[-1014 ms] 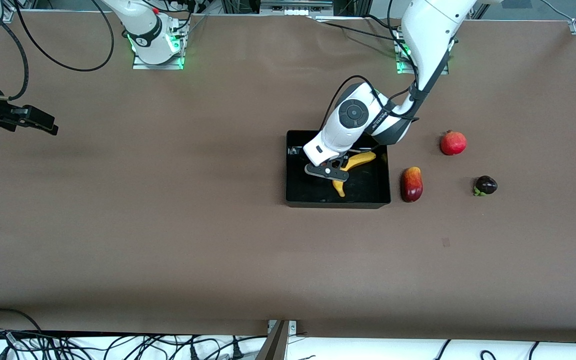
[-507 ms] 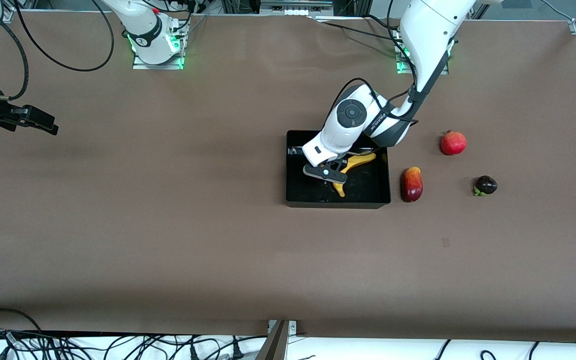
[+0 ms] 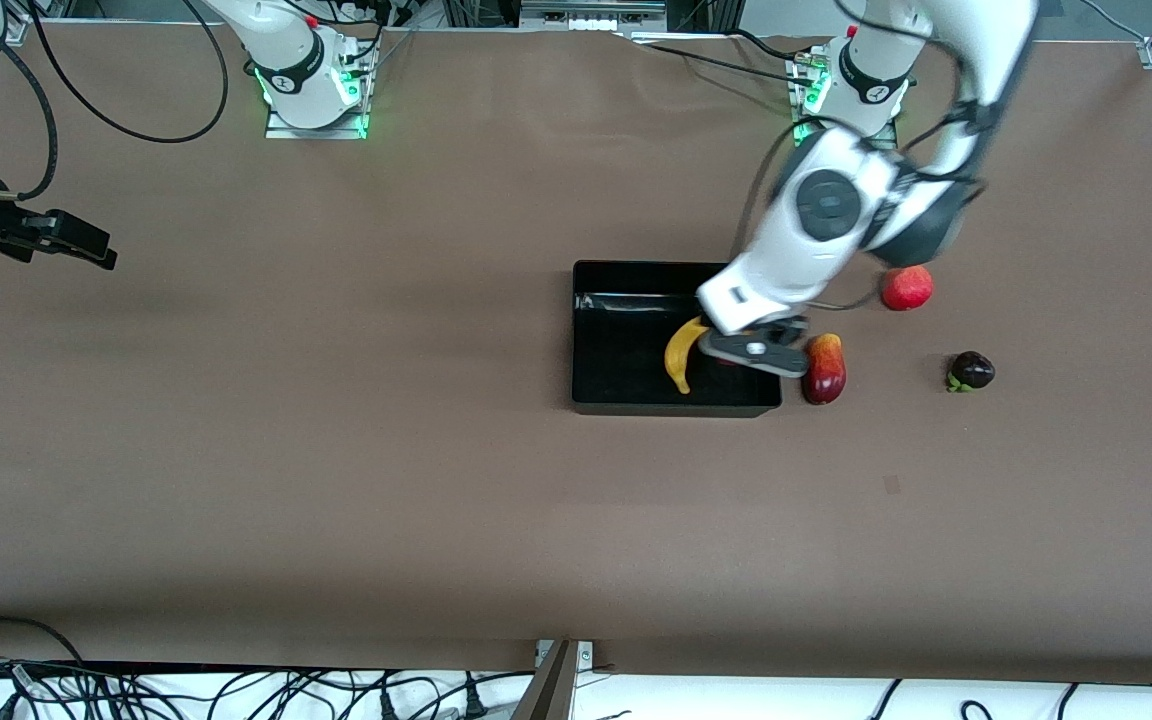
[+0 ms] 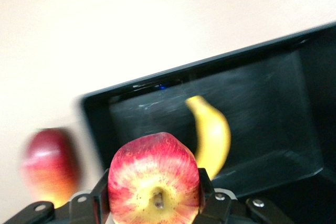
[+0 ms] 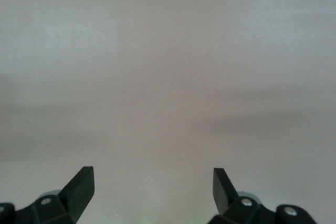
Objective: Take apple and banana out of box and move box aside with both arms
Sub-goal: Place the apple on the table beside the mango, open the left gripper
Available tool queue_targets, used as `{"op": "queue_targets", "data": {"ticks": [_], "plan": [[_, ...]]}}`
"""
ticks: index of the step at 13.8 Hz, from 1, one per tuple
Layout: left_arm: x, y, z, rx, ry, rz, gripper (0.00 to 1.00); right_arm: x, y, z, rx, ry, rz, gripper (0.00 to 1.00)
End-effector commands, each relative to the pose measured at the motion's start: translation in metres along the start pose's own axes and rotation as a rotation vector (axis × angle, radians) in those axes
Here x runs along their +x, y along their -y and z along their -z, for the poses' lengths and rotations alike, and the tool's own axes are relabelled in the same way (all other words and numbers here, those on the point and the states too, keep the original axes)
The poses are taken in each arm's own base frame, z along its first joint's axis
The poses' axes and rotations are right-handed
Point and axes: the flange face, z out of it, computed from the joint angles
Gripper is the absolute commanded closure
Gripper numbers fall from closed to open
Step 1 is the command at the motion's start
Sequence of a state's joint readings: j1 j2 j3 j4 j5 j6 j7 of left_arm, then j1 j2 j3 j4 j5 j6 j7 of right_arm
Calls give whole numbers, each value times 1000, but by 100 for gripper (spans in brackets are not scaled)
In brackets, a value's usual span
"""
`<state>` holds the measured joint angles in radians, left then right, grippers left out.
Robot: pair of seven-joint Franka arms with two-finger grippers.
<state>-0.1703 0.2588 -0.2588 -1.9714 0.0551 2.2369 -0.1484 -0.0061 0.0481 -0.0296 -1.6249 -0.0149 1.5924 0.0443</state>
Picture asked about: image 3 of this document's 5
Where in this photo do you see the brown table cover sheet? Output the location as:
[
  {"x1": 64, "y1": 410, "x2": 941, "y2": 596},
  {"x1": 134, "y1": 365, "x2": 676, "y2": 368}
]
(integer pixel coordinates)
[{"x1": 0, "y1": 20, "x2": 1152, "y2": 687}]

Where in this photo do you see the white power strip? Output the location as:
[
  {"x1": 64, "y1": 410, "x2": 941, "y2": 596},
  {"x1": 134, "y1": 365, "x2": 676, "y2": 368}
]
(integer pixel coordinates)
[{"x1": 521, "y1": 0, "x2": 667, "y2": 31}]

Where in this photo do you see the black cable on table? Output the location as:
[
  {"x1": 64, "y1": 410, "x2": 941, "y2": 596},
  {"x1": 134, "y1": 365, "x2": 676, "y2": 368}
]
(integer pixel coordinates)
[{"x1": 626, "y1": 30, "x2": 812, "y2": 86}]

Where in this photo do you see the red pomegranate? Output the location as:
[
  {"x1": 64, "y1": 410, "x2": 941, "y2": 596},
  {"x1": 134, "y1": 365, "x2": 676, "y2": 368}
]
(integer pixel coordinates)
[{"x1": 880, "y1": 265, "x2": 935, "y2": 312}]

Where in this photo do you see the yellow banana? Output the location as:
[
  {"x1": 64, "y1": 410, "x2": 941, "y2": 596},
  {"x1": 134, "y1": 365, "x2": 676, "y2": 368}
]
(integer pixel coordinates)
[{"x1": 664, "y1": 317, "x2": 712, "y2": 396}]

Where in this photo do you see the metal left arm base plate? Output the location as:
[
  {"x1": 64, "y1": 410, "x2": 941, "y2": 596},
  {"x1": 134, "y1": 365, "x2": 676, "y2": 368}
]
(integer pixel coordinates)
[{"x1": 789, "y1": 45, "x2": 900, "y2": 151}]

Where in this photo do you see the aluminium profile bar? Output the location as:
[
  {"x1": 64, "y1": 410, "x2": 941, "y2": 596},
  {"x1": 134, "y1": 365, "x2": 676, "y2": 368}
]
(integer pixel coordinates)
[{"x1": 511, "y1": 640, "x2": 582, "y2": 720}]

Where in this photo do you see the small metal bracket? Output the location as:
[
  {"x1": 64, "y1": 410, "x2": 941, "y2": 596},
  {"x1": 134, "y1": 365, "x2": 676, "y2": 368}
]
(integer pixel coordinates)
[{"x1": 534, "y1": 640, "x2": 595, "y2": 673}]

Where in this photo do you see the dark purple mangosteen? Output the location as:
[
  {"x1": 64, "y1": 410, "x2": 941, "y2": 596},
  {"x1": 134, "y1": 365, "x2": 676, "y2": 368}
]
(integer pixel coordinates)
[{"x1": 946, "y1": 351, "x2": 996, "y2": 393}]

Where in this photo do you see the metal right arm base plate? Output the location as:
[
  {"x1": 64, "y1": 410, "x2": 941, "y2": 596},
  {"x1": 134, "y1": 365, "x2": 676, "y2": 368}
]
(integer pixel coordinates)
[{"x1": 264, "y1": 40, "x2": 370, "y2": 141}]

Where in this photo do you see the black looping cable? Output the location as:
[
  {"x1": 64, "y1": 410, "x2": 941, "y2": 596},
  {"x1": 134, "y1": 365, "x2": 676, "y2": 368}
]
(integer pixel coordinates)
[{"x1": 31, "y1": 0, "x2": 230, "y2": 145}]

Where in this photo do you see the black plastic tray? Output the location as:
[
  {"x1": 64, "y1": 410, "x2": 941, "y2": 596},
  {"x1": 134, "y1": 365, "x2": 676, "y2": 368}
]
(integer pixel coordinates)
[{"x1": 571, "y1": 260, "x2": 784, "y2": 419}]

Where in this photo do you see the red mango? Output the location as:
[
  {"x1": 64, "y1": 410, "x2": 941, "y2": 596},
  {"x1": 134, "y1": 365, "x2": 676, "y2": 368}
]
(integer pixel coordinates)
[{"x1": 801, "y1": 333, "x2": 848, "y2": 406}]

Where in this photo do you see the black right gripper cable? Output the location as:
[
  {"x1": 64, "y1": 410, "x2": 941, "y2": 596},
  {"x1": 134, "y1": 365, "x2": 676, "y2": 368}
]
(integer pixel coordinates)
[{"x1": 0, "y1": 20, "x2": 60, "y2": 201}]

